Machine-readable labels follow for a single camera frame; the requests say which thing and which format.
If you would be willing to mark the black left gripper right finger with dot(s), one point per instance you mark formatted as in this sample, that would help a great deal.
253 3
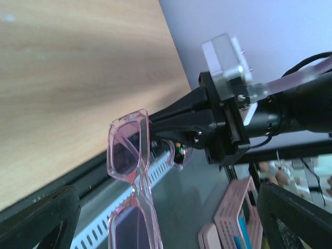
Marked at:
301 218

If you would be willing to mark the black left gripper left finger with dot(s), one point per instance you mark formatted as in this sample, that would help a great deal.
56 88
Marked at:
48 223

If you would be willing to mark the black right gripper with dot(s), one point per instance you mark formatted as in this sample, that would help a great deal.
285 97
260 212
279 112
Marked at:
187 122

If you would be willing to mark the pink transparent sunglasses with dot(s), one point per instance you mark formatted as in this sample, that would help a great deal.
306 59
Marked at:
128 159

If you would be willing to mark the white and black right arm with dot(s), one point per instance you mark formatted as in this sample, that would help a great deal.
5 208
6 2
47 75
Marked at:
303 108

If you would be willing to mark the pink perforated plastic basket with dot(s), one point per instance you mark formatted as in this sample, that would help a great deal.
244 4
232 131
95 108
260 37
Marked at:
236 221

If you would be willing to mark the light blue slotted cable duct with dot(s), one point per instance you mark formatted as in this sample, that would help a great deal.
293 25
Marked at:
93 225

